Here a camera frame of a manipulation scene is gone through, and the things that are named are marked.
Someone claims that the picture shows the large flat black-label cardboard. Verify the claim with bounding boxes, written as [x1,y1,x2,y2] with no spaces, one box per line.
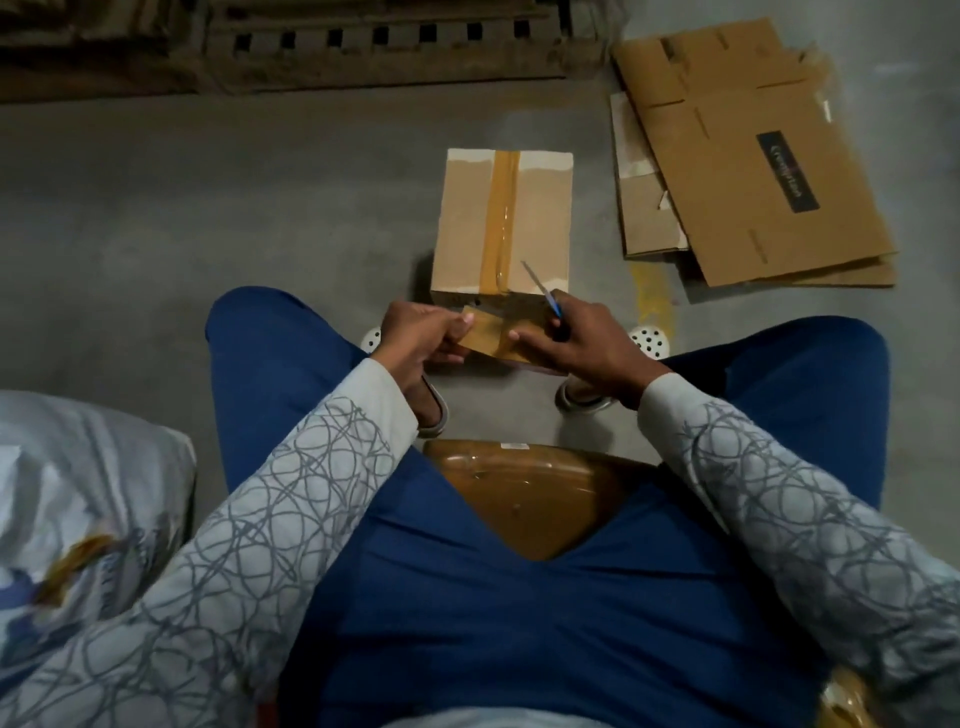
[612,18,899,290]

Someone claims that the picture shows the flat brown cardboard sheet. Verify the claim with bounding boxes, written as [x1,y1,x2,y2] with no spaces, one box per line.
[780,255,899,290]

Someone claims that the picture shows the wooden pallet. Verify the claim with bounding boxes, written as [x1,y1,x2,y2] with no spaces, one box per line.
[0,0,624,104]

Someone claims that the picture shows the person's left forearm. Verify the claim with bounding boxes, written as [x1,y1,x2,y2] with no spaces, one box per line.
[0,357,422,728]

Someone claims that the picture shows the brown packing tape roll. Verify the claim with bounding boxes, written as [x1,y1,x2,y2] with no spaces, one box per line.
[450,307,564,374]

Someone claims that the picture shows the person's right hand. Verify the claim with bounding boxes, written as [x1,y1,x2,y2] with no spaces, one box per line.
[505,289,672,410]

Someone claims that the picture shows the white woven sack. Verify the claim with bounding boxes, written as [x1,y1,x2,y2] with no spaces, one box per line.
[0,388,200,707]

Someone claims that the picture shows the small brown cardboard box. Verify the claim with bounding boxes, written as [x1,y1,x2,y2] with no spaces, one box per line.
[430,147,576,302]

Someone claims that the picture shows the person's left white clog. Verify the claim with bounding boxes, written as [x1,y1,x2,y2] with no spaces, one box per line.
[360,325,452,440]

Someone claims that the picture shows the blue-handled cutter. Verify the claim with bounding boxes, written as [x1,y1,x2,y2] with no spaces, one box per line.
[519,258,572,335]

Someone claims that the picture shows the brown plastic-wrapped stool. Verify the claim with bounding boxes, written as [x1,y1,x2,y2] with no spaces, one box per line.
[420,438,654,563]

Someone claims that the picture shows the person's white clog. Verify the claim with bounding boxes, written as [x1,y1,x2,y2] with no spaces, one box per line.
[360,325,452,440]
[555,322,672,414]

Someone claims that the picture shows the person's grey shirt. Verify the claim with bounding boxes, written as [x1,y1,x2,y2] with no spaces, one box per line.
[382,708,602,728]

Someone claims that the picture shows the person's right white clog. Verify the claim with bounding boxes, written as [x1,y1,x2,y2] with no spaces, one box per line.
[555,322,672,414]

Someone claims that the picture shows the person's right forearm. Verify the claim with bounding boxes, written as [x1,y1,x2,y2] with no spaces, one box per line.
[637,370,960,728]

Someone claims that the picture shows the small cardboard box being taped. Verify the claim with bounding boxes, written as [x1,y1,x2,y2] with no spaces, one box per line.
[609,91,692,260]

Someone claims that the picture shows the person's left hand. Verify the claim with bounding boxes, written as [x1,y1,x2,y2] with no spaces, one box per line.
[370,300,477,395]

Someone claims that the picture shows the crumpled brown tape scraps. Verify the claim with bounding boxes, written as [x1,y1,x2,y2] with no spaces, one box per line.
[817,663,887,728]

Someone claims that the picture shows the person's blue trousers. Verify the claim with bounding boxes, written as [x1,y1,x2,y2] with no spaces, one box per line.
[205,285,893,728]

